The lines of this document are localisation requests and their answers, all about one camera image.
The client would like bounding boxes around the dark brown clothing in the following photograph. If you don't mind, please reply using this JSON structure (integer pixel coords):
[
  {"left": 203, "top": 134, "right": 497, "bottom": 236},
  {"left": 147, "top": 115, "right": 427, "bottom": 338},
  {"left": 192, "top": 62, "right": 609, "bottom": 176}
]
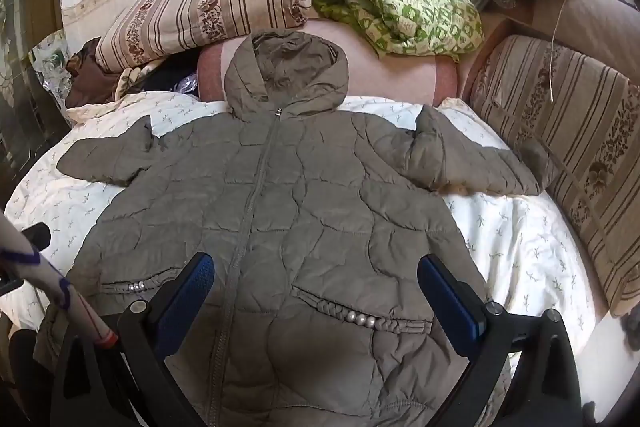
[{"left": 65, "top": 38, "right": 121, "bottom": 108}]

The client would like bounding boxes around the floral plastic bag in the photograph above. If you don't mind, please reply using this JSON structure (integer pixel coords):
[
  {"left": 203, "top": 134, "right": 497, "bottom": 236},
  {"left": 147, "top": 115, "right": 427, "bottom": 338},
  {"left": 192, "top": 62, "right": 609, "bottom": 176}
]
[{"left": 30, "top": 29, "right": 73, "bottom": 108}]

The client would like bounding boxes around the white floral bed sheet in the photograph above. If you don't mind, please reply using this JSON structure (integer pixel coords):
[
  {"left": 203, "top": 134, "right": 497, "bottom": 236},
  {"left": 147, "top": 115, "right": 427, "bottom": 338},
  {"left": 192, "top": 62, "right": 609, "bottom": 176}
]
[{"left": 0, "top": 89, "right": 601, "bottom": 388}]

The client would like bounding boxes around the pink quilted bolster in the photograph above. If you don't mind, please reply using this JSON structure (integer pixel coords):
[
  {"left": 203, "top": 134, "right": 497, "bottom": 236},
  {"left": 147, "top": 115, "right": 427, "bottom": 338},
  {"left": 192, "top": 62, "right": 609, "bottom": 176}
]
[{"left": 197, "top": 14, "right": 458, "bottom": 110}]

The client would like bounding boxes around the thin beige cord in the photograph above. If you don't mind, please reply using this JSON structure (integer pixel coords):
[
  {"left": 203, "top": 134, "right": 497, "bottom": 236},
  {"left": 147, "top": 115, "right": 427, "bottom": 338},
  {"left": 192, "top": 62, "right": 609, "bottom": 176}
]
[{"left": 547, "top": 0, "right": 571, "bottom": 102}]

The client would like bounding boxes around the striped floral beige cushion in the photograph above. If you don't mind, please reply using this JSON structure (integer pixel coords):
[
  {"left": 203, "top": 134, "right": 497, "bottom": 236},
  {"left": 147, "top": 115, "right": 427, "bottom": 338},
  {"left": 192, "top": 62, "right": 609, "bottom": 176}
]
[
  {"left": 95, "top": 0, "right": 313, "bottom": 72},
  {"left": 462, "top": 34, "right": 640, "bottom": 318}
]

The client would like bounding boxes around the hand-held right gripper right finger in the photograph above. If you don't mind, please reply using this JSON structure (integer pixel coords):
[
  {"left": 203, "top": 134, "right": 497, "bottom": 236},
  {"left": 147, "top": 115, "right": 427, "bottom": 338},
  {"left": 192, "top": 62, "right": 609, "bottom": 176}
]
[{"left": 417, "top": 254, "right": 583, "bottom": 427}]

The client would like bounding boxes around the olive quilted hooded jacket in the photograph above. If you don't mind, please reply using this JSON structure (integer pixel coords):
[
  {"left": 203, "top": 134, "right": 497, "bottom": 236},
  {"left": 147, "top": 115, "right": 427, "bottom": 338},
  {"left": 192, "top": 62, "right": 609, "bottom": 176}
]
[{"left": 32, "top": 32, "right": 561, "bottom": 427}]

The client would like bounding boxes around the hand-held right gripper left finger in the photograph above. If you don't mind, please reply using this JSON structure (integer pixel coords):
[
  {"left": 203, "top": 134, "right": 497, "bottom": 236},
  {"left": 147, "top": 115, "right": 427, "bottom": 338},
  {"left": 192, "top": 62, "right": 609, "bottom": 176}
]
[{"left": 50, "top": 251, "right": 216, "bottom": 427}]

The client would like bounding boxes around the green patterned blanket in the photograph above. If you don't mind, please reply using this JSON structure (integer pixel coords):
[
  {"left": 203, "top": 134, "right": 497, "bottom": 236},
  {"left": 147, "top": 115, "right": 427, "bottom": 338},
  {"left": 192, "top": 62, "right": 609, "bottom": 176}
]
[{"left": 302, "top": 0, "right": 486, "bottom": 62}]

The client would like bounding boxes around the black cloth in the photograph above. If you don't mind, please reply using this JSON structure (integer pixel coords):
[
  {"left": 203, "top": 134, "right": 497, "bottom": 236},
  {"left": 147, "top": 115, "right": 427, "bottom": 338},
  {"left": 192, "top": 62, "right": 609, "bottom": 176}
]
[{"left": 140, "top": 62, "right": 201, "bottom": 100}]

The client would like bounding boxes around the brown sofa backrest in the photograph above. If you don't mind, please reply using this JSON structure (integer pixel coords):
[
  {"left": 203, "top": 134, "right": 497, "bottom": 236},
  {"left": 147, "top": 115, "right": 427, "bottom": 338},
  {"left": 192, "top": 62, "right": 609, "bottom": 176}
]
[{"left": 480, "top": 0, "right": 640, "bottom": 108}]

